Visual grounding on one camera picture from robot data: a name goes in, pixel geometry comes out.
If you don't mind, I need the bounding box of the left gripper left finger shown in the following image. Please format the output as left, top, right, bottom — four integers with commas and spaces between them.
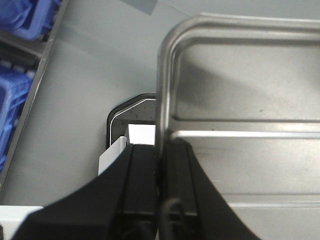
13, 144, 158, 240

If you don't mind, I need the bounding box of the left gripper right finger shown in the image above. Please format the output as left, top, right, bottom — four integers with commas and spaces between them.
158, 139, 258, 240

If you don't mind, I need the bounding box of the silver ribbed metal tray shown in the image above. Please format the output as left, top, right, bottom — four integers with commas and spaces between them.
155, 14, 320, 240

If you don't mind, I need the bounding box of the white paper card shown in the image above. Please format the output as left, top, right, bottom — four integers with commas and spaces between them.
98, 123, 156, 177

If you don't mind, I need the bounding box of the black grey mat corner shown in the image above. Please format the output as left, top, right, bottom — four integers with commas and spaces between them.
106, 93, 156, 148

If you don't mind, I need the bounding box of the blue bin lower left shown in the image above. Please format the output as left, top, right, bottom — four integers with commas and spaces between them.
0, 67, 33, 169

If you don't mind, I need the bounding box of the blue bin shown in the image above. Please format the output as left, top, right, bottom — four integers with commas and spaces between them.
0, 67, 33, 169
0, 0, 62, 41

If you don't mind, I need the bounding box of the left steel divider beam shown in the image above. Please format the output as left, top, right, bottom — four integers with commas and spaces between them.
0, 0, 69, 190

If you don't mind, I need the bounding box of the blue bin upper left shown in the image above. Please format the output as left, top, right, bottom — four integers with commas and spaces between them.
0, 0, 62, 41

